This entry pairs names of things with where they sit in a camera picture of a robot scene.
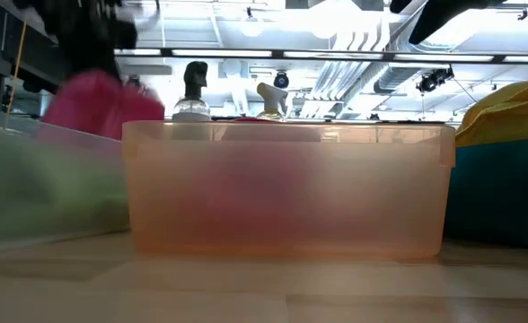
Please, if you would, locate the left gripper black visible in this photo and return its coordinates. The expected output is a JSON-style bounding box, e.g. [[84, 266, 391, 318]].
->
[[39, 0, 138, 81]]

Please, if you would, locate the pink microfiber towel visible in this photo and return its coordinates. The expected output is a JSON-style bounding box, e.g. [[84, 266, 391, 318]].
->
[[178, 116, 337, 252], [41, 69, 166, 141]]

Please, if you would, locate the yellow microfiber towel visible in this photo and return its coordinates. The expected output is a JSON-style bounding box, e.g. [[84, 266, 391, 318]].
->
[[454, 78, 528, 148]]

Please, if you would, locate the green microfiber towel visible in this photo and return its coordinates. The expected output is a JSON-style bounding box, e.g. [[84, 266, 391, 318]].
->
[[0, 129, 130, 239]]

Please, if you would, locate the black ceiling fixture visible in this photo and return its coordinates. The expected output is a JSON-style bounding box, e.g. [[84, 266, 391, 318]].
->
[[415, 65, 456, 94]]

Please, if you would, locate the clear plastic bin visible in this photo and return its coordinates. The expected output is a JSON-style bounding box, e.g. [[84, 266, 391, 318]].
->
[[0, 106, 133, 247]]

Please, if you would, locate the round ceiling lamp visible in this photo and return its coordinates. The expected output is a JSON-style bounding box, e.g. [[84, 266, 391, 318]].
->
[[240, 6, 266, 39]]

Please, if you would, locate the yellow spray bottle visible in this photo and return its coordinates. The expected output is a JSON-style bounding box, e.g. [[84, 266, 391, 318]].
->
[[255, 82, 290, 122]]

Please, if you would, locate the teal plastic bin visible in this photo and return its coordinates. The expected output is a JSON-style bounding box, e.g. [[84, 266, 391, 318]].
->
[[443, 136, 528, 251]]

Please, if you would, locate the orange plastic bin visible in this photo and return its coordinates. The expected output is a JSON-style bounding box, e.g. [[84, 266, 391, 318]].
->
[[120, 118, 457, 262]]

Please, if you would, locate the grey ceiling duct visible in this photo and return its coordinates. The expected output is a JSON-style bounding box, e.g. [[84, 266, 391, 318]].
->
[[371, 65, 427, 95]]

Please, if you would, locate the yellow cable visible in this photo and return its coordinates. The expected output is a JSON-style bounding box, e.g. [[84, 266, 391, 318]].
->
[[0, 0, 28, 117]]

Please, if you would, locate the black overhead camera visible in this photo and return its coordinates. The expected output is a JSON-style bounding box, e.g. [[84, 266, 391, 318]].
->
[[272, 70, 291, 90]]

